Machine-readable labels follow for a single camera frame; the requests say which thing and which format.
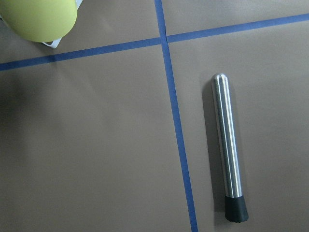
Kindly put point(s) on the yellow-green cup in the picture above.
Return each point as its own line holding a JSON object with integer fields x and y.
{"x": 39, "y": 20}

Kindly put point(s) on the steel muddler black tip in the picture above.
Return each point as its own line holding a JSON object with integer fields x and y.
{"x": 235, "y": 206}

